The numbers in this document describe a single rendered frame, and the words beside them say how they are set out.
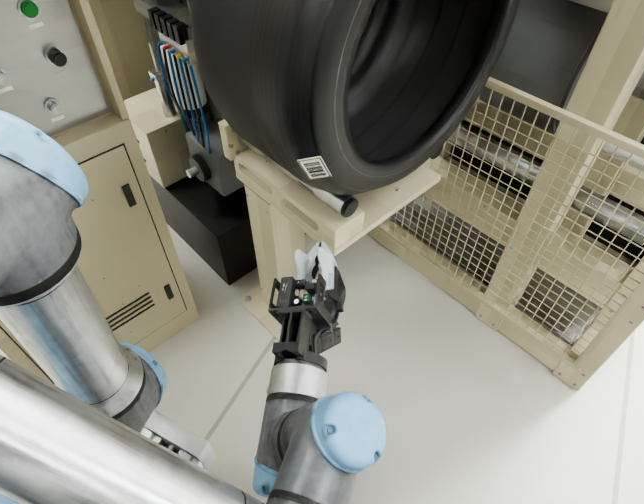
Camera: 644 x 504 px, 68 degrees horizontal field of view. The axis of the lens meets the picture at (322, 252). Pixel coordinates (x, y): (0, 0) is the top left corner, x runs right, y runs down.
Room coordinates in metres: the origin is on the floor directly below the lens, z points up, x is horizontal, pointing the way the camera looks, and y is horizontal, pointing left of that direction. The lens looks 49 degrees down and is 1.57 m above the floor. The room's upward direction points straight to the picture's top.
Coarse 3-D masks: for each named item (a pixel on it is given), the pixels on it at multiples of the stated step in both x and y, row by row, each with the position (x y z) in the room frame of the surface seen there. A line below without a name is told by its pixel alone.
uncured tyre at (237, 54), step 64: (192, 0) 0.77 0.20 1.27; (256, 0) 0.66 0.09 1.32; (320, 0) 0.62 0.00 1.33; (384, 0) 1.11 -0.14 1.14; (448, 0) 1.08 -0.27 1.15; (512, 0) 0.91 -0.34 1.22; (256, 64) 0.63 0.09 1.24; (320, 64) 0.60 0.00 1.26; (384, 64) 1.09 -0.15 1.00; (448, 64) 1.01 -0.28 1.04; (256, 128) 0.65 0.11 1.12; (320, 128) 0.60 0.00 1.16; (384, 128) 0.94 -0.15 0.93; (448, 128) 0.83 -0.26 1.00
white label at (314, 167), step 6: (318, 156) 0.60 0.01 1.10; (300, 162) 0.61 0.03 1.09; (306, 162) 0.61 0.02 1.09; (312, 162) 0.61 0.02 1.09; (318, 162) 0.60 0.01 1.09; (306, 168) 0.61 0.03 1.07; (312, 168) 0.61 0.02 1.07; (318, 168) 0.61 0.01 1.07; (324, 168) 0.61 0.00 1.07; (306, 174) 0.62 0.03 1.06; (312, 174) 0.62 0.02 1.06; (318, 174) 0.62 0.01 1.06; (324, 174) 0.62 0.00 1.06; (330, 174) 0.62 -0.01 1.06
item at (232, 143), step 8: (224, 120) 0.94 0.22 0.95; (224, 128) 0.91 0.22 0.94; (224, 136) 0.92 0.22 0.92; (232, 136) 0.92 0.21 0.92; (240, 136) 0.93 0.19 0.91; (224, 144) 0.92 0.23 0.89; (232, 144) 0.92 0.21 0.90; (240, 144) 0.93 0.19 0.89; (224, 152) 0.93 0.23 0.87; (232, 152) 0.92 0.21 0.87
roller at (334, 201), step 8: (248, 144) 0.91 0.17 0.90; (256, 152) 0.89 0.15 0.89; (272, 160) 0.85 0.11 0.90; (280, 168) 0.83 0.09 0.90; (304, 184) 0.77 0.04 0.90; (312, 192) 0.75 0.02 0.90; (320, 192) 0.73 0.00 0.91; (328, 192) 0.73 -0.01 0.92; (328, 200) 0.71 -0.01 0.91; (336, 200) 0.71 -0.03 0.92; (344, 200) 0.70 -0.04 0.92; (352, 200) 0.70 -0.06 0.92; (336, 208) 0.70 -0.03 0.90; (344, 208) 0.69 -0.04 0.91; (352, 208) 0.70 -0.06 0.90; (344, 216) 0.69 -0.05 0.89
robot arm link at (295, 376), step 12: (288, 360) 0.29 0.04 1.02; (300, 360) 0.29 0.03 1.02; (276, 372) 0.28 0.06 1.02; (288, 372) 0.27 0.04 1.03; (300, 372) 0.27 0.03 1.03; (312, 372) 0.28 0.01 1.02; (324, 372) 0.28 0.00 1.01; (276, 384) 0.26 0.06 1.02; (288, 384) 0.26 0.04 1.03; (300, 384) 0.26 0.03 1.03; (312, 384) 0.26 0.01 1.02; (324, 384) 0.27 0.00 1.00; (312, 396) 0.25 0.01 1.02
